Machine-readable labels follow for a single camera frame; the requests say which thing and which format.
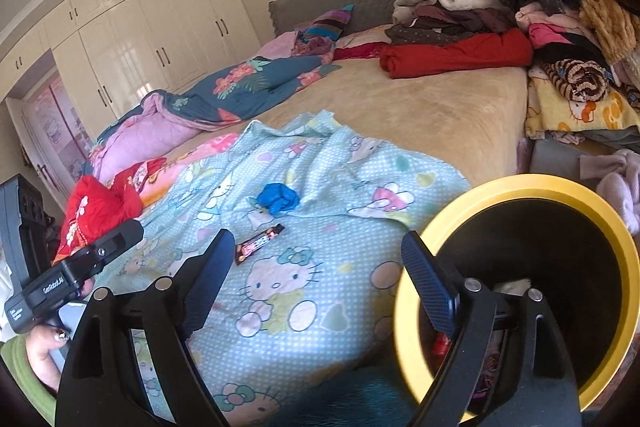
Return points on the light blue cartoon cat sheet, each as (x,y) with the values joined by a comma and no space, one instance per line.
(320,207)

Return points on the purple foil wrapper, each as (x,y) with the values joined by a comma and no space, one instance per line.
(489,367)

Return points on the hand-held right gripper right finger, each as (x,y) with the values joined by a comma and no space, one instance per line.
(430,282)

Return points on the teal fluffy cloth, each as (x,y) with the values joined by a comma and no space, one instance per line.
(350,402)

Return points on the person's left forearm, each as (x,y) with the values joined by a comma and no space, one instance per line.
(20,382)

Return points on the dark snack bar wrapper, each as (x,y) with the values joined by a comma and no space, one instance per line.
(260,243)

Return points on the cream wardrobe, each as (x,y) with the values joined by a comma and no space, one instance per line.
(150,32)

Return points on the pink fluffy cloth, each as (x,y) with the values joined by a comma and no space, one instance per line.
(620,192)

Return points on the yellow rimmed black trash bin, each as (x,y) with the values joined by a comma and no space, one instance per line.
(575,257)

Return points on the blue plastic glove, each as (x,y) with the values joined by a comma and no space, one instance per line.
(277,198)

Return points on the bed with beige cover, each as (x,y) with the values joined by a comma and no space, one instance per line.
(425,107)

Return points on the red and white pillow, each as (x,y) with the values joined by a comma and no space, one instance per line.
(360,49)

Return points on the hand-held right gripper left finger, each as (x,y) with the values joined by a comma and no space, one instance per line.
(210,282)

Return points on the striped colourful pillow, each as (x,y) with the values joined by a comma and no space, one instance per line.
(325,24)

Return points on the white barcode plastic package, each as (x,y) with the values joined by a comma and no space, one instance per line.
(510,286)

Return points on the red folded garment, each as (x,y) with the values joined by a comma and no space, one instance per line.
(450,54)

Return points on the small red wrapper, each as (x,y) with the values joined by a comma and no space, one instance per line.
(442,346)

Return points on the person's left hand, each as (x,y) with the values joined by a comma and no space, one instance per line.
(45,352)

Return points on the pink cartoon blanket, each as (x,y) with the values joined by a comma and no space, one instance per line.
(200,152)

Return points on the blue floral pink quilt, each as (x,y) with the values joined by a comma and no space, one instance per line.
(235,82)

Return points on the yellow cartoon blanket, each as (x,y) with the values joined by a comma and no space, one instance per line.
(575,112)

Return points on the red printed cloth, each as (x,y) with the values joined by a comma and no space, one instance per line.
(100,207)

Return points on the pink printed door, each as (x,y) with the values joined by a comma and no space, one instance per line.
(55,127)

